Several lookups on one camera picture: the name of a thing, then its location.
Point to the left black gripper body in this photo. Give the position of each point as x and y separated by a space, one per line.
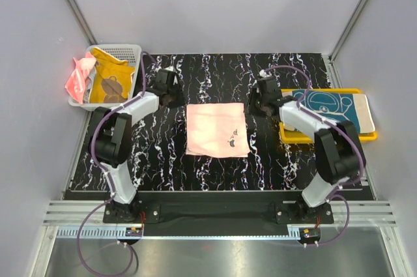
176 98

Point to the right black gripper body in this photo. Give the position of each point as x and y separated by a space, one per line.
256 103

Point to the yellow cloth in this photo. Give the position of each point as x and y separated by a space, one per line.
113 80

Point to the peach towel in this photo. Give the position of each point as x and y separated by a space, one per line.
216 130

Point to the teal beige Doraemon towel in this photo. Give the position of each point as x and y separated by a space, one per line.
303 119

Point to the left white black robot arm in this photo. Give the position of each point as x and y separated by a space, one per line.
110 140

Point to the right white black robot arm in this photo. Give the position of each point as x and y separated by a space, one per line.
339 156

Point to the yellow plastic tray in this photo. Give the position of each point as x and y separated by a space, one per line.
293 137

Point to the white plastic basket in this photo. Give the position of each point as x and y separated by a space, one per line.
129 52

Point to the pink striped cloth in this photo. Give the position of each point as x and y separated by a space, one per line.
80 78

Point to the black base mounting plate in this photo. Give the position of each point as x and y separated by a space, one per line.
199 215

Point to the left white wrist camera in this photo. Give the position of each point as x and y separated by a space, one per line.
171 69

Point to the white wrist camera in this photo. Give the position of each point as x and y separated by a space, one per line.
171 69
263 74

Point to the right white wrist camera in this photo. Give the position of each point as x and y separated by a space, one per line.
263 74

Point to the left aluminium frame post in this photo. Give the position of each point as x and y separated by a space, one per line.
81 21

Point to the aluminium frame post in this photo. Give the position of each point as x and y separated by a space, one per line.
81 21
355 16

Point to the aluminium front rail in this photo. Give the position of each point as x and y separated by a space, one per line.
85 218

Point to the right aluminium frame post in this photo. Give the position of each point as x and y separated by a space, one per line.
355 16

